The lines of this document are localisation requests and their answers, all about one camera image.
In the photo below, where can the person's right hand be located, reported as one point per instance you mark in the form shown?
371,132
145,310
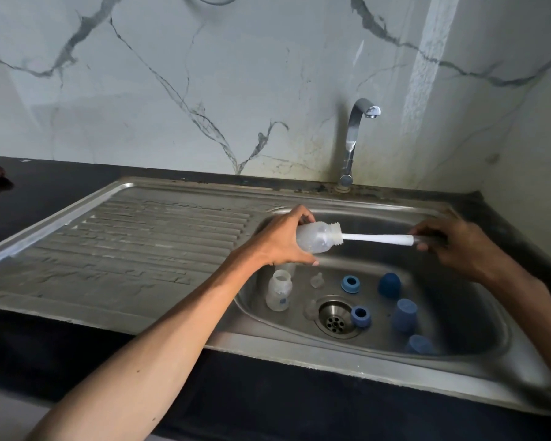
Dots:
459,245

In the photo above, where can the person's left hand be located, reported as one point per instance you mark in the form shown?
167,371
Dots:
275,241

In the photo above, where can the person's right fingers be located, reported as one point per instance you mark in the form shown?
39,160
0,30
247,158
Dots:
421,238

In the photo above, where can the person's left thumb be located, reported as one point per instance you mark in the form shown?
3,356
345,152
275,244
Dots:
305,258

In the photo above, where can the translucent white baby bottle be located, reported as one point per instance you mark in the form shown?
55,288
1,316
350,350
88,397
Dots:
319,236

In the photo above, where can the white bottle brush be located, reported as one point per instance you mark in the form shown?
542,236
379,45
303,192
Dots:
379,239

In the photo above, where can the person's left forearm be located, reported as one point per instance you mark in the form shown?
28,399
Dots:
165,344

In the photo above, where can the person's right forearm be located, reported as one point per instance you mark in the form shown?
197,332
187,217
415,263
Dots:
532,312

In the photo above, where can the clear silicone nipple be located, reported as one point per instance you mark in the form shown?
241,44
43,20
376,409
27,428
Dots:
317,280
310,310

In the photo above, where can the small clear baby bottle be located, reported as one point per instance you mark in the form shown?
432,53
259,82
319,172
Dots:
278,291

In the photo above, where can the blue bottle cap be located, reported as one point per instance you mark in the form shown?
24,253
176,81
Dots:
404,315
389,285
420,345

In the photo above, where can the sink drain strainer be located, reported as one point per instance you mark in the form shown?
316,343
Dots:
335,317

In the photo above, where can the stainless steel sink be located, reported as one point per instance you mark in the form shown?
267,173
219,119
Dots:
238,275

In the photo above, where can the chrome faucet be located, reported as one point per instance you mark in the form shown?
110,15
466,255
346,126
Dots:
353,146

